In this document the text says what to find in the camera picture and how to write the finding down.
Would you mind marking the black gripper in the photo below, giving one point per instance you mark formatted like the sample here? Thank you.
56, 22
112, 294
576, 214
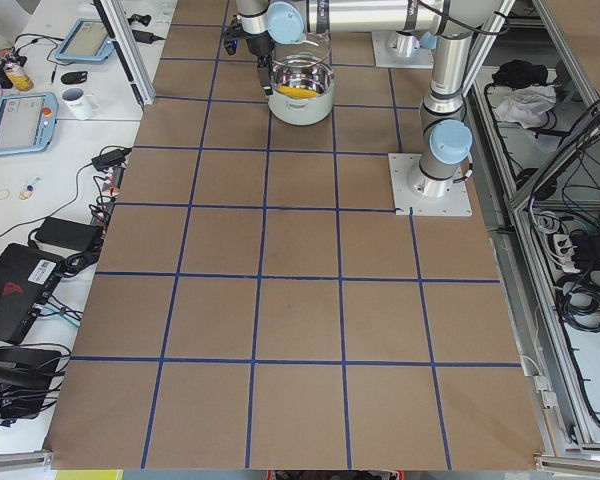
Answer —
258, 45

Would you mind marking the yellow corn cob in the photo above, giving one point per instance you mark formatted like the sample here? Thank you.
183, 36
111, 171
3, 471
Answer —
297, 92

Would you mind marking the glass pot lid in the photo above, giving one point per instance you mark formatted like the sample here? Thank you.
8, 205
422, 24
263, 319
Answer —
309, 50

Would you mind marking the white electric cooking pot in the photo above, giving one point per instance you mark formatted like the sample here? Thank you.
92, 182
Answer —
318, 77

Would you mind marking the black power adapter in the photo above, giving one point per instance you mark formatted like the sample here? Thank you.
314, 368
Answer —
113, 158

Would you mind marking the far blue teach pendant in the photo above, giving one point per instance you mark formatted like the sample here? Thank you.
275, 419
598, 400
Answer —
86, 42

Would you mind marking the blue teach pendant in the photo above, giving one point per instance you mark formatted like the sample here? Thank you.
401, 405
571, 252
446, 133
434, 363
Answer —
27, 122
86, 42

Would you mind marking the white mug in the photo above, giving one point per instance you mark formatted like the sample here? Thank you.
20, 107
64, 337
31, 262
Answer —
81, 104

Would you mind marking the power strip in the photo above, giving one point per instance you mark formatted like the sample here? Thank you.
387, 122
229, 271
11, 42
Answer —
108, 184

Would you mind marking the brown paper table cover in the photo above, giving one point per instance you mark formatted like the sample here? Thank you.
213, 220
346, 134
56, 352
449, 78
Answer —
259, 305

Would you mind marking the yellow bottle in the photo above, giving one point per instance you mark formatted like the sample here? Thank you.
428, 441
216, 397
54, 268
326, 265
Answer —
18, 77

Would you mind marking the near blue teach pendant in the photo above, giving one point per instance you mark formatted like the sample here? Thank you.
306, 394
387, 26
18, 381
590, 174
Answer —
27, 122

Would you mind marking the black cloth bundle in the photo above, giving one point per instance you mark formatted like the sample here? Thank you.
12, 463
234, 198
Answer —
518, 74

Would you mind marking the white cloth bundle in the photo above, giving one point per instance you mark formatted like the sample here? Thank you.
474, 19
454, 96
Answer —
528, 106

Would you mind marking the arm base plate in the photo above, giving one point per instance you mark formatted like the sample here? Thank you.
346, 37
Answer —
421, 60
417, 195

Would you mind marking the aluminium frame post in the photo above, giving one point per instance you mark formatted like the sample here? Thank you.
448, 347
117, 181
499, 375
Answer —
112, 14

